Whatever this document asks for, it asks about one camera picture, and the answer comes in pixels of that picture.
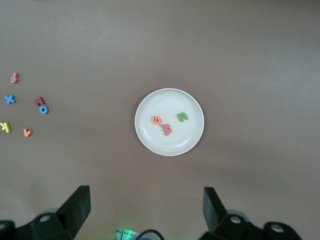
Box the green foam letter n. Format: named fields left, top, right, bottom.
left=176, top=111, right=189, bottom=123

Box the yellow foam letter k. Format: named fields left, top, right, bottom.
left=0, top=121, right=12, bottom=134

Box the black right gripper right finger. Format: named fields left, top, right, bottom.
left=203, top=186, right=303, bottom=240

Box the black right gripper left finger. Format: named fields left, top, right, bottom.
left=0, top=185, right=91, bottom=240

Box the right base cable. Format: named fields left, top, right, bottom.
left=134, top=229, right=165, bottom=240

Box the pink foam letter w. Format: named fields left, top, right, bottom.
left=160, top=123, right=173, bottom=137

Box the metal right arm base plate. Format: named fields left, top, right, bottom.
left=115, top=227, right=141, bottom=240

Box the beige plate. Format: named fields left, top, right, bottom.
left=134, top=87, right=205, bottom=157

